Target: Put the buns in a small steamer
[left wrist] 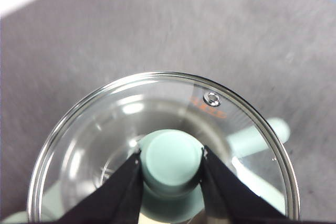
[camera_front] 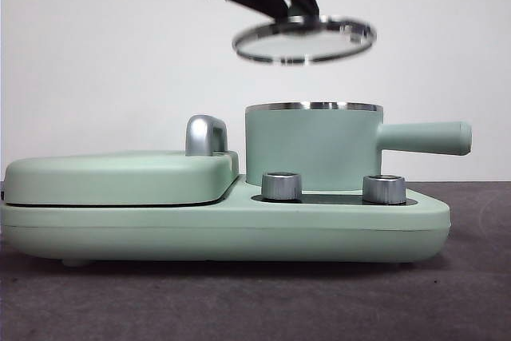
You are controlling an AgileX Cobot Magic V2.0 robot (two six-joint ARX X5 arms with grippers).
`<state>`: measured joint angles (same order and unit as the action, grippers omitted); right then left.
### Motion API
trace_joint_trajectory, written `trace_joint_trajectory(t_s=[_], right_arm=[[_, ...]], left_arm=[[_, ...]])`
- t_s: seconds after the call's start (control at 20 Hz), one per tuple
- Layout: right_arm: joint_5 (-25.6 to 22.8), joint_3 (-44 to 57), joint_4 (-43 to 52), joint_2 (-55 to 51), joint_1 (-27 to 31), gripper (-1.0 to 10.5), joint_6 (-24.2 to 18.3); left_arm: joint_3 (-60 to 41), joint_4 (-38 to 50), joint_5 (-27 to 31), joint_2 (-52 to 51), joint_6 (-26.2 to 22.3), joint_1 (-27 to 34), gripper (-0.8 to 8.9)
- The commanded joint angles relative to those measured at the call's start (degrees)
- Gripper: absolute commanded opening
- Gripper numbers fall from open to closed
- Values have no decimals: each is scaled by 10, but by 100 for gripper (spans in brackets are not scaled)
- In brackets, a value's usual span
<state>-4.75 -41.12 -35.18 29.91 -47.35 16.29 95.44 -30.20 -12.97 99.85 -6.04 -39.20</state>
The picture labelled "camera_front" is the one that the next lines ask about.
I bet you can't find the glass pot lid green knob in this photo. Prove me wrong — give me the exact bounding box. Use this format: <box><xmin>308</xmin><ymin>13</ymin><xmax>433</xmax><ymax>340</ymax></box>
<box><xmin>232</xmin><ymin>7</ymin><xmax>378</xmax><ymax>66</ymax></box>

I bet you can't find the silver control knob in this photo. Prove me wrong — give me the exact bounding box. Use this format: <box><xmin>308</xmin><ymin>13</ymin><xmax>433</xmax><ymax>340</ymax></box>
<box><xmin>261</xmin><ymin>172</ymin><xmax>303</xmax><ymax>201</ymax></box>
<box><xmin>362</xmin><ymin>174</ymin><xmax>408</xmax><ymax>204</ymax></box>

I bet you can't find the green griddle lid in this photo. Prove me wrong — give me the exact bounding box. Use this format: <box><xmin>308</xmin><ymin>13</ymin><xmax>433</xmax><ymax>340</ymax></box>
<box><xmin>2</xmin><ymin>150</ymin><xmax>240</xmax><ymax>206</ymax></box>

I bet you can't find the silver griddle lid handle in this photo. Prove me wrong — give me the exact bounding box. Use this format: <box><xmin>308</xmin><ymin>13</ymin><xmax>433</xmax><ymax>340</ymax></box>
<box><xmin>185</xmin><ymin>115</ymin><xmax>229</xmax><ymax>157</ymax></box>

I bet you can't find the green pot with side handle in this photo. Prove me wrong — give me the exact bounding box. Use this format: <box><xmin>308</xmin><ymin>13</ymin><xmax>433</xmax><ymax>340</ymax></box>
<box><xmin>244</xmin><ymin>100</ymin><xmax>473</xmax><ymax>192</ymax></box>

